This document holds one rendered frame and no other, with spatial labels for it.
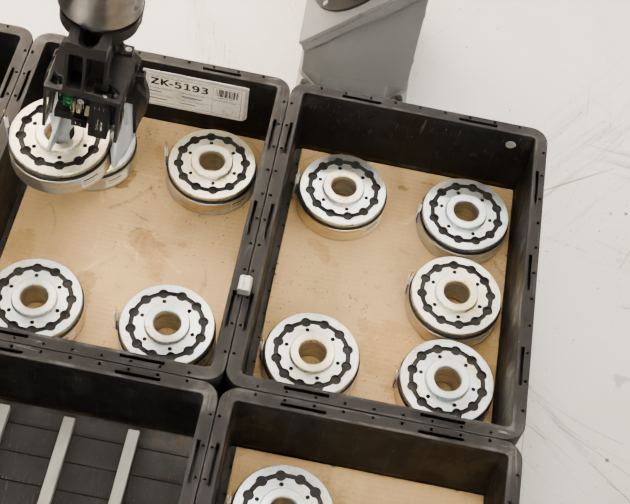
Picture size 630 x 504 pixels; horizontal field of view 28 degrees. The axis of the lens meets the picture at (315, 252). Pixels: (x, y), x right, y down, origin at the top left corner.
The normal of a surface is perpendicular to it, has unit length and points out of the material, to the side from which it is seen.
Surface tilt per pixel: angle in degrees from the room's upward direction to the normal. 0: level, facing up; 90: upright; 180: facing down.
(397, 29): 90
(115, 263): 0
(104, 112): 84
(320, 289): 0
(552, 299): 0
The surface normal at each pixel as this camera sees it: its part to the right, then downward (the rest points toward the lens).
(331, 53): -0.14, 0.82
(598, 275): 0.11, -0.54
